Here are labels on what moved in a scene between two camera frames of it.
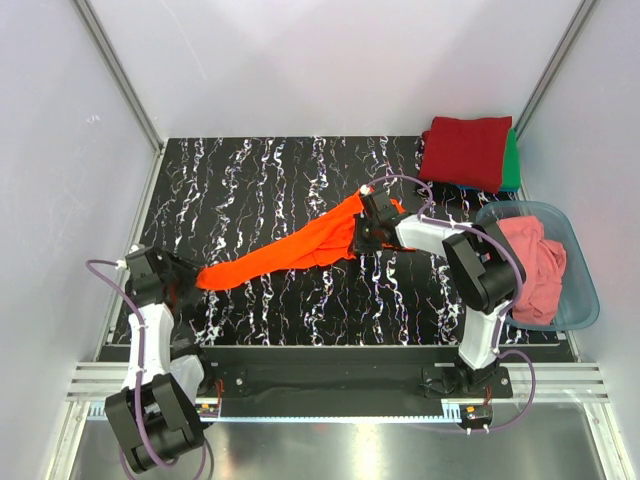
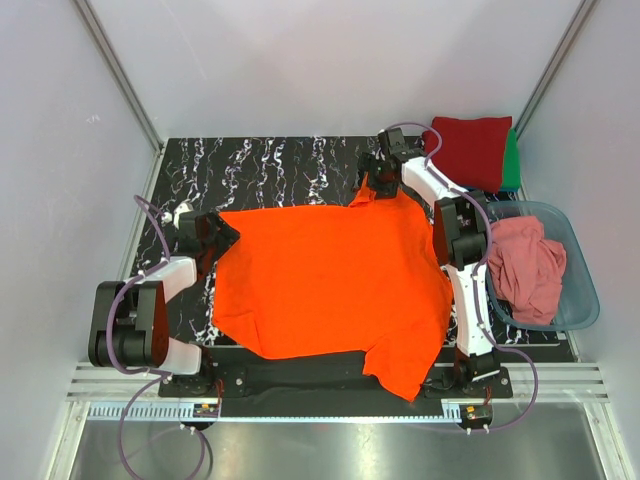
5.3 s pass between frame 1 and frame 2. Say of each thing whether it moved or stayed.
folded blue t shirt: stayed
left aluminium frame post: stayed
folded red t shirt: stayed
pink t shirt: stayed
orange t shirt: moved
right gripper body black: moved
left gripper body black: moved
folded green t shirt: stayed
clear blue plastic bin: stayed
